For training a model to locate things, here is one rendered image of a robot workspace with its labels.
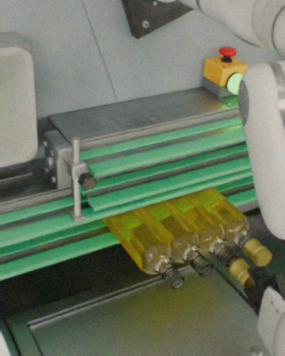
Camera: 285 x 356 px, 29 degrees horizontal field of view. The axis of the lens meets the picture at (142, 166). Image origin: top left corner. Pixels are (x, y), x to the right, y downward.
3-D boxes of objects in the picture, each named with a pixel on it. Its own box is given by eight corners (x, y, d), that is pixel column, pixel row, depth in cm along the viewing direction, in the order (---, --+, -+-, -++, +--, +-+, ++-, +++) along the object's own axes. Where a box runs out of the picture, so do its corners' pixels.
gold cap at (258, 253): (259, 236, 102) (275, 250, 99) (254, 252, 104) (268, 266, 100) (245, 238, 100) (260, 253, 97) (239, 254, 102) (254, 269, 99)
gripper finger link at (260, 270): (280, 294, 88) (263, 269, 94) (283, 280, 87) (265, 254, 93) (262, 297, 88) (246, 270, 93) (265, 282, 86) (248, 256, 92)
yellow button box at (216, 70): (200, 86, 125) (219, 98, 120) (203, 55, 122) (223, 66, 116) (224, 80, 128) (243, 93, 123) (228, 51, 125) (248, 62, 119)
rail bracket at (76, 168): (55, 199, 104) (81, 237, 95) (52, 122, 95) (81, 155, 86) (70, 196, 105) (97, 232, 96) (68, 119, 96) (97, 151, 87)
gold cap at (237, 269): (226, 275, 97) (241, 292, 94) (229, 261, 95) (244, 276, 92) (242, 269, 99) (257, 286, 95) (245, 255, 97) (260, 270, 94)
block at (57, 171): (41, 174, 108) (54, 191, 103) (40, 132, 103) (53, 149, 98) (58, 169, 110) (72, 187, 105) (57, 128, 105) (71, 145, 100)
